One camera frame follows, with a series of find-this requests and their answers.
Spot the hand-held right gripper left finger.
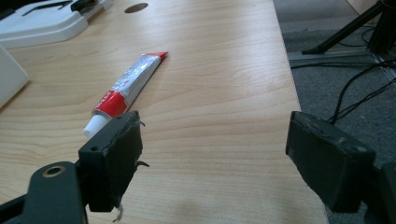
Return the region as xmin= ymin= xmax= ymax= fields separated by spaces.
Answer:
xmin=78 ymin=110 xmax=150 ymax=223

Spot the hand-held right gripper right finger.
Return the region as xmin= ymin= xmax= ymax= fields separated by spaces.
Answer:
xmin=285 ymin=110 xmax=376 ymax=214

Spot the red and silver toothpaste tube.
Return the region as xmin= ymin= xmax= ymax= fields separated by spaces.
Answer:
xmin=83 ymin=50 xmax=169 ymax=140

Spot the white box edge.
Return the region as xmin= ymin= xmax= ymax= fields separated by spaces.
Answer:
xmin=0 ymin=45 xmax=30 ymax=110

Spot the white plastic tray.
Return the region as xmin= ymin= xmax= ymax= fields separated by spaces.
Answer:
xmin=0 ymin=0 xmax=115 ymax=50

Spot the black object on tray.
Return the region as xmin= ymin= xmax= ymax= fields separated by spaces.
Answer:
xmin=70 ymin=0 xmax=98 ymax=13

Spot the black cable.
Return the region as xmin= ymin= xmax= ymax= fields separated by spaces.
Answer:
xmin=326 ymin=60 xmax=396 ymax=125

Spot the metal floor rail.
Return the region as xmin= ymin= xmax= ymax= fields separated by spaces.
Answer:
xmin=287 ymin=48 xmax=396 ymax=80

